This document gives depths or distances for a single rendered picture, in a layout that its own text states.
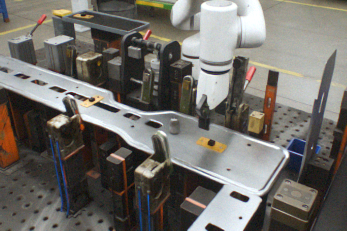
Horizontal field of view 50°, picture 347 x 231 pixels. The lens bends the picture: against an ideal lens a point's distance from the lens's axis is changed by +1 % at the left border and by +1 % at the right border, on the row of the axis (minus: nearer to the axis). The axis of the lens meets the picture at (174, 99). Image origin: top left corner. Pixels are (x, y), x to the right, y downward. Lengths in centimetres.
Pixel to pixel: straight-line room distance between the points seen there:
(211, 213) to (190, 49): 95
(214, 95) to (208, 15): 20
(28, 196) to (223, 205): 77
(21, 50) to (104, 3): 250
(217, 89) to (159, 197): 31
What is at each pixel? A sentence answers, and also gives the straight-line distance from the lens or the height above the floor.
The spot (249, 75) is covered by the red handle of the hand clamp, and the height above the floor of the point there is 113.
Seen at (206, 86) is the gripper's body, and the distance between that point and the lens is 93.
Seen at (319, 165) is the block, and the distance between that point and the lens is 94.
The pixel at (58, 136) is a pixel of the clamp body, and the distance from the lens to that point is 114.
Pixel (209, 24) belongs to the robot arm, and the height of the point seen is 136.
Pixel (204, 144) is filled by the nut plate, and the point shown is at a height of 100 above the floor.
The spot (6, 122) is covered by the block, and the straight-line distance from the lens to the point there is 151.
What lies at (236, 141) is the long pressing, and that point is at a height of 100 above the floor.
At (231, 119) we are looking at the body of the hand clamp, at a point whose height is 102.
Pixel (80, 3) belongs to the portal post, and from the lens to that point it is 531.
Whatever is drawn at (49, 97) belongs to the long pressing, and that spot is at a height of 100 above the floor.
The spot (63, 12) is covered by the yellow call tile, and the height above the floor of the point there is 116.
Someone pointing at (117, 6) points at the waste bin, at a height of 57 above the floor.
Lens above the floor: 162
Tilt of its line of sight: 29 degrees down
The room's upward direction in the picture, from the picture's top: straight up
